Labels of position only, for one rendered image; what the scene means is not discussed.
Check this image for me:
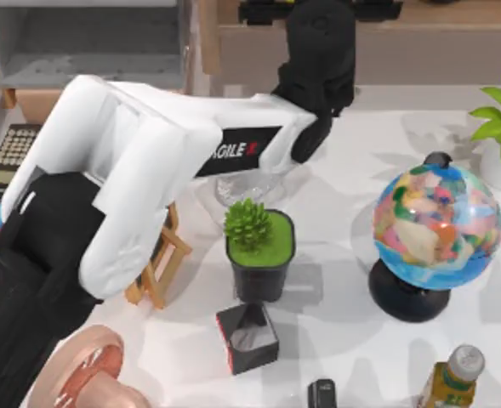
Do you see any grey cabinet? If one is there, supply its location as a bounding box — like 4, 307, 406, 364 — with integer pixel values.
0, 0, 191, 93

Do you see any wooden cupboard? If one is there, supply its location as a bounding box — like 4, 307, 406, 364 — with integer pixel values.
201, 0, 501, 87

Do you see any black pot with green succulent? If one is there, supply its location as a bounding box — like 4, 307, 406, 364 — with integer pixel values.
223, 197, 298, 303

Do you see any rose gold fan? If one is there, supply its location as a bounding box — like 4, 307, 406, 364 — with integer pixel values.
23, 325, 150, 408

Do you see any wooden framed blackboard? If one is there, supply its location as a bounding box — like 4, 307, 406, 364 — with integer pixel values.
124, 199, 194, 311

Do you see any small black device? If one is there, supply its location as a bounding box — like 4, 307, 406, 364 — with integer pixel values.
307, 377, 337, 408

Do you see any black and red box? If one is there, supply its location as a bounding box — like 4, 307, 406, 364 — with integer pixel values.
215, 301, 281, 376

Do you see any colourful globe on black base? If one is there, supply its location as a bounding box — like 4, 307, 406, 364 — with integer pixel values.
367, 151, 501, 326

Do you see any black calculator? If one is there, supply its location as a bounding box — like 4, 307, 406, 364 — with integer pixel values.
0, 122, 39, 197

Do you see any yellow bottle with grey cap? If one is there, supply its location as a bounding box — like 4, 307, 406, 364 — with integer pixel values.
410, 343, 487, 408

